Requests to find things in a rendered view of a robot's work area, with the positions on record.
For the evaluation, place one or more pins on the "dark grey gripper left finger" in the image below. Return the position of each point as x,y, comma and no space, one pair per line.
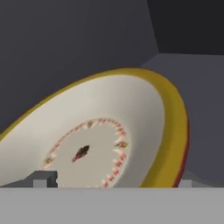
40,178

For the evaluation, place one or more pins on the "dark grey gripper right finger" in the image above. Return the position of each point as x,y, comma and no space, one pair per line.
186,181

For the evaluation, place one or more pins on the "white bowl with yellow rim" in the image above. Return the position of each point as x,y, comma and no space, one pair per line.
116,116

